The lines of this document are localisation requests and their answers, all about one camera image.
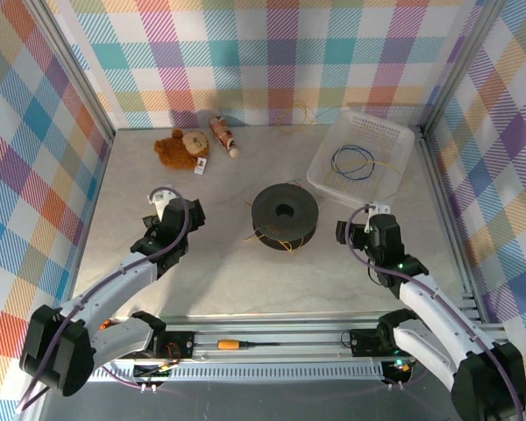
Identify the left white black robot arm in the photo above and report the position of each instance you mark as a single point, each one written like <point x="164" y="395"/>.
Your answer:
<point x="114" y="280"/>

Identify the aluminium frame post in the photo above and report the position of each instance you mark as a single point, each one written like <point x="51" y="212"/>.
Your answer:
<point x="462" y="66"/>
<point x="72" y="66"/>

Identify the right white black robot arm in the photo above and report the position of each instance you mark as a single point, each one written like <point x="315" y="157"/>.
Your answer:
<point x="429" y="307"/>

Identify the white perforated plastic basket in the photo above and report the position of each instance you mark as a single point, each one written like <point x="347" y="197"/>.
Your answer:
<point x="377" y="131"/>

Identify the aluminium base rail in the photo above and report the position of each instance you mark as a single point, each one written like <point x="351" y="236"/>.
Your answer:
<point x="315" y="340"/>

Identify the black controller board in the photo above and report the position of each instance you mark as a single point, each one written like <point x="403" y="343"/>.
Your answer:
<point x="401" y="370"/>
<point x="151" y="373"/>

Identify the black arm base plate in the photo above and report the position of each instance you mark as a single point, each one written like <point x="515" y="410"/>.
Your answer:
<point x="182" y="344"/>
<point x="361" y="342"/>

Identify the brown teddy bear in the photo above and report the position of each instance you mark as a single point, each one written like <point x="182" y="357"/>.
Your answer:
<point x="175" y="151"/>

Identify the aluminium side rail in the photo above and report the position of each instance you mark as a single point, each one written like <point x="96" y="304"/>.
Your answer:
<point x="438" y="188"/>
<point x="90" y="219"/>

